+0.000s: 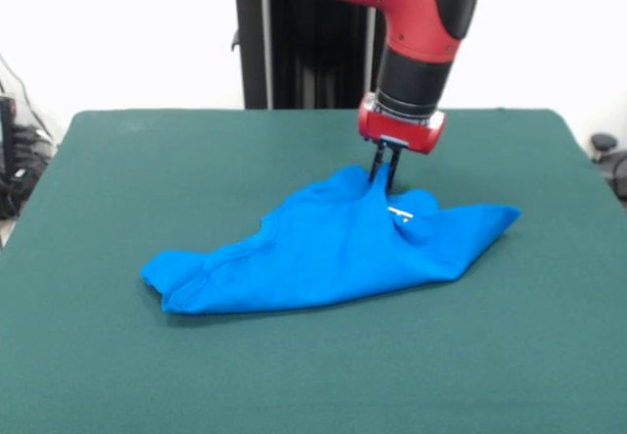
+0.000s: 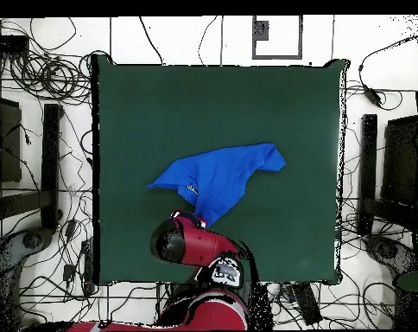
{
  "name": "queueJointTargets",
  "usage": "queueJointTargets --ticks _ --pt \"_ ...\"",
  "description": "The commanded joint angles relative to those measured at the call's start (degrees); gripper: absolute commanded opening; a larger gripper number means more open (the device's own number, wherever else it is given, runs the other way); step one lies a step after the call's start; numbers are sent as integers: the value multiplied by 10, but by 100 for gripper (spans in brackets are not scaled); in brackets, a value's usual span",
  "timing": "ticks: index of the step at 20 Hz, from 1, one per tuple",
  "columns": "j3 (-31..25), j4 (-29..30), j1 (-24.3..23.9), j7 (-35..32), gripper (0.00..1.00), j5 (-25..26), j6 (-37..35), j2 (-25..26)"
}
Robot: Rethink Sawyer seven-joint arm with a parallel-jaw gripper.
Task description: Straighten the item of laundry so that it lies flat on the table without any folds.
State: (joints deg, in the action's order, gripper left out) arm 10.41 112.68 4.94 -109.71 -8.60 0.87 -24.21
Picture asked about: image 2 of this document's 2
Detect blue shirt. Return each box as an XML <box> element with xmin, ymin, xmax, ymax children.
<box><xmin>145</xmin><ymin>142</ymin><xmax>287</xmax><ymax>228</ymax></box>

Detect flat black box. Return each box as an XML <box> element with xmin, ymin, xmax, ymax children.
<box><xmin>0</xmin><ymin>34</ymin><xmax>30</xmax><ymax>54</ymax></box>

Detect black power strip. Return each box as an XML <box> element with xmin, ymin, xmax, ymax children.
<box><xmin>79</xmin><ymin>239</ymin><xmax>94</xmax><ymax>295</ymax></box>
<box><xmin>293</xmin><ymin>283</ymin><xmax>323</xmax><ymax>326</ymax></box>

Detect dark green table cloth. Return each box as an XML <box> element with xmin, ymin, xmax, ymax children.
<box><xmin>91</xmin><ymin>53</ymin><xmax>350</xmax><ymax>286</ymax></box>

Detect black equipment box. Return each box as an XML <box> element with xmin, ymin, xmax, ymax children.
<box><xmin>0</xmin><ymin>94</ymin><xmax>23</xmax><ymax>184</ymax></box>
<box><xmin>381</xmin><ymin>115</ymin><xmax>418</xmax><ymax>208</ymax></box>

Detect black power adapter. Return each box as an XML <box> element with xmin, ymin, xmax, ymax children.
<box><xmin>362</xmin><ymin>84</ymin><xmax>384</xmax><ymax>106</ymax></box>

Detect grey square floor frame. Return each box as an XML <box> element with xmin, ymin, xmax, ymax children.
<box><xmin>251</xmin><ymin>15</ymin><xmax>304</xmax><ymax>61</ymax></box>

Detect coiled black cable bundle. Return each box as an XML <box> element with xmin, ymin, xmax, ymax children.
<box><xmin>8</xmin><ymin>51</ymin><xmax>92</xmax><ymax>105</ymax></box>

